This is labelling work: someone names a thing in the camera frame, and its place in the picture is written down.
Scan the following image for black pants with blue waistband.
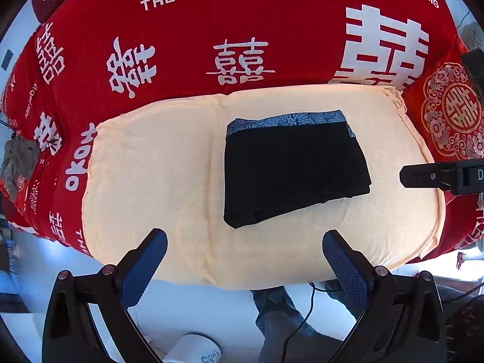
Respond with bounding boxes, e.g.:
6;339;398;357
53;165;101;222
223;110;373;229

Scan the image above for red printed blanket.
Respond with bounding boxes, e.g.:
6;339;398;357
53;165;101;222
0;0;484;263

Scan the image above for black cable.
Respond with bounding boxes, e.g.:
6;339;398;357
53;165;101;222
280;282;343;363

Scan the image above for red floral cushion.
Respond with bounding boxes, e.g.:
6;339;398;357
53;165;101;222
403;36;484;161

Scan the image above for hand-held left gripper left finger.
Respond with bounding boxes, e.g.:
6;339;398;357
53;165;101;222
43;228;169;363

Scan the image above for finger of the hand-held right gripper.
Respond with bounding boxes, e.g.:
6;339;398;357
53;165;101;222
400;161;460;190

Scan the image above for person's leg in jeans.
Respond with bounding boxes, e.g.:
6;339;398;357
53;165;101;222
250;282;365;363

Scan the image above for cream cloth mat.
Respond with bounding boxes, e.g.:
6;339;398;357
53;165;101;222
81;83;447;292

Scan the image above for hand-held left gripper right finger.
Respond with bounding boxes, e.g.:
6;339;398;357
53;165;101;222
321;229;449;363

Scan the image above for white cup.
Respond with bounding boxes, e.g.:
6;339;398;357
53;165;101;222
165;333;222;363

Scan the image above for grey crumpled cloth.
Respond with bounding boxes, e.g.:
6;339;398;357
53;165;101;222
1;138;41;202

